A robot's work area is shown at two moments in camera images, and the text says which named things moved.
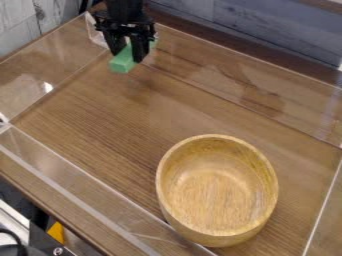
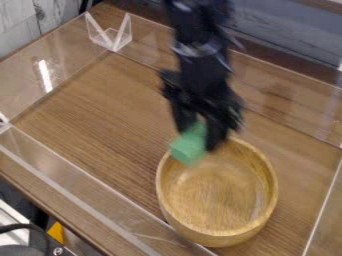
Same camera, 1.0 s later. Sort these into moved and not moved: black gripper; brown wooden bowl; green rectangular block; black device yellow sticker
Moved: green rectangular block; black gripper
Not moved: brown wooden bowl; black device yellow sticker
